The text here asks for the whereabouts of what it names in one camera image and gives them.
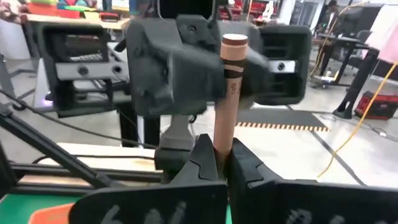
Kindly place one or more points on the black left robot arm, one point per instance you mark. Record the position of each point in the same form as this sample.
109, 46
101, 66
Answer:
177, 146

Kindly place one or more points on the person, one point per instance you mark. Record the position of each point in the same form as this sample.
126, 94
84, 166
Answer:
331, 18

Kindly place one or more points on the wooden work table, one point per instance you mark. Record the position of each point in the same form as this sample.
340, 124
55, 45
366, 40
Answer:
77, 22

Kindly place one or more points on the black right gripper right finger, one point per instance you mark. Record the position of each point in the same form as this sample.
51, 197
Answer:
280, 205

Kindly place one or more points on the red tool crate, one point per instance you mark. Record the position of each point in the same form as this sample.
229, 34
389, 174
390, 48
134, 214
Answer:
377, 105

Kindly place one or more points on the orange plastic basket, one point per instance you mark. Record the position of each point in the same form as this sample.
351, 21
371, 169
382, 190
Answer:
49, 215

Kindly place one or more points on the brown crayon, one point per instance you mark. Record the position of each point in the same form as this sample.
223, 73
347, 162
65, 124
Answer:
230, 109

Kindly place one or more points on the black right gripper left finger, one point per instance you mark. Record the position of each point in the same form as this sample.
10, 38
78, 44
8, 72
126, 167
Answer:
199, 202

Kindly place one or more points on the black mat orange striped edge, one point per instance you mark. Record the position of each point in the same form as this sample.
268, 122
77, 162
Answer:
280, 119

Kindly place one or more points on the pink white fabric panel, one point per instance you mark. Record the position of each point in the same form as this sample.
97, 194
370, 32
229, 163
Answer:
387, 34

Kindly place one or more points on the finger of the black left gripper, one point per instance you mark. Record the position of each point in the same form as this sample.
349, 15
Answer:
256, 81
174, 71

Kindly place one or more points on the green table mat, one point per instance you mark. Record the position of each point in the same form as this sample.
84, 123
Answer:
12, 208

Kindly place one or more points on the black desk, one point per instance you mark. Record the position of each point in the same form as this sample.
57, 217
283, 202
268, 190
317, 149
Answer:
360, 81

